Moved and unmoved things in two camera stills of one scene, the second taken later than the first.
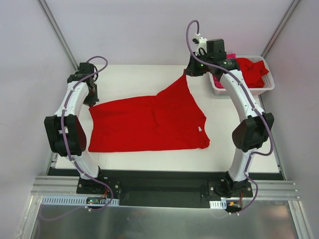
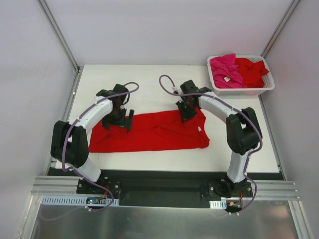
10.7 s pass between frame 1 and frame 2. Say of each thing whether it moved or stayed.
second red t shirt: stayed
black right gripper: moved
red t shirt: moved
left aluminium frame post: stayed
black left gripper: moved
